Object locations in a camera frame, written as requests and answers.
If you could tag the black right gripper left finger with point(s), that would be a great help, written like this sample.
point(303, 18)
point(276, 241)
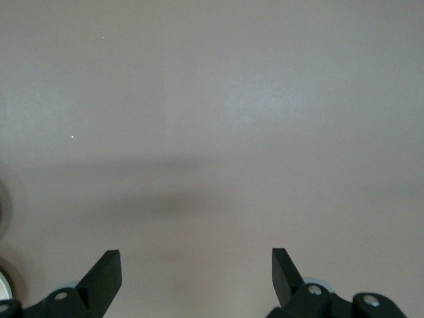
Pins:
point(99, 285)

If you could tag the grey round dish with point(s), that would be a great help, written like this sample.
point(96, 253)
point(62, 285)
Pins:
point(3, 212)

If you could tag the white round plate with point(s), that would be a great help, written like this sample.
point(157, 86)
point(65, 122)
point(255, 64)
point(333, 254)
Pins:
point(3, 286)

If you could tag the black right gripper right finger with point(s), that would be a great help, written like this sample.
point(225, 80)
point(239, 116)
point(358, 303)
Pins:
point(288, 285)

